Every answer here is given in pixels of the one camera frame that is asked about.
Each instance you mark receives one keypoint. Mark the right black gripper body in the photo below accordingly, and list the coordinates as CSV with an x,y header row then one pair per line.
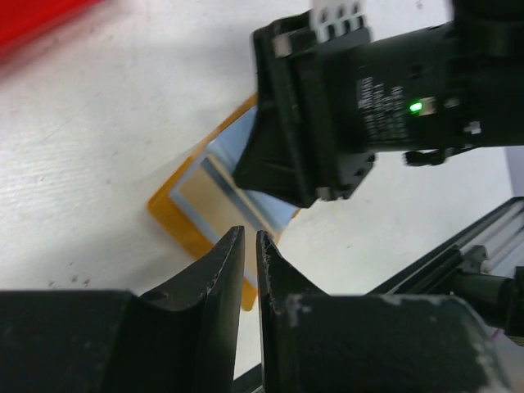
x,y
432,93

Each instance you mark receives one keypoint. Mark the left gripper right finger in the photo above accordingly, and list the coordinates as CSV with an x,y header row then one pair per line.
x,y
315,342

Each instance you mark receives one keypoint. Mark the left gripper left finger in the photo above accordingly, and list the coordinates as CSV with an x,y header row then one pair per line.
x,y
178,337

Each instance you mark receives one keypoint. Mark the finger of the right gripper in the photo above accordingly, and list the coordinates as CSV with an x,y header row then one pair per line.
x,y
279,159

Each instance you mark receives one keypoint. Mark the orange credit card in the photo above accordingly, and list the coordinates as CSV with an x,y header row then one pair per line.
x,y
209,194

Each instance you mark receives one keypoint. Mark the red plastic bin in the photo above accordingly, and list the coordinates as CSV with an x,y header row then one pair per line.
x,y
26,24

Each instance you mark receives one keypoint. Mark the aluminium frame rail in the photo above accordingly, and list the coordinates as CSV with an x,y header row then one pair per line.
x,y
455,269

